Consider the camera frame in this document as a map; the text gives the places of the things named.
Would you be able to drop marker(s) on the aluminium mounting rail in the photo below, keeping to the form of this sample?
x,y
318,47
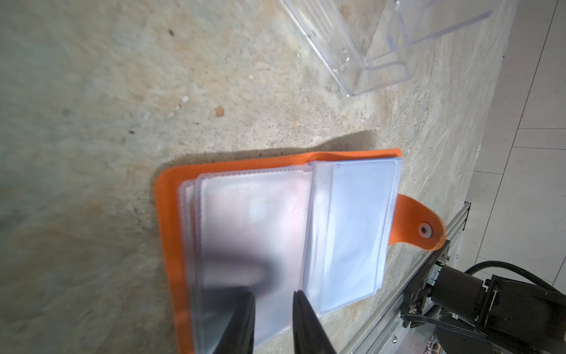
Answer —
x,y
385,331

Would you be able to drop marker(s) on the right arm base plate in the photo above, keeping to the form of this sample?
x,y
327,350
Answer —
x,y
494,307

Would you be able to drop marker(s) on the orange card holder wallet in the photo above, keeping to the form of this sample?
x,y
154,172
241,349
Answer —
x,y
247,238

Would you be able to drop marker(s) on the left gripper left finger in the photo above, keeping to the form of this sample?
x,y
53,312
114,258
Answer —
x,y
238,337

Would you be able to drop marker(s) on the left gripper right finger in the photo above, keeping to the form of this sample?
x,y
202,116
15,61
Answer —
x,y
309,336

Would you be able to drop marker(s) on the right clear card display stand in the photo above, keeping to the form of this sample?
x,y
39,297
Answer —
x,y
370,45

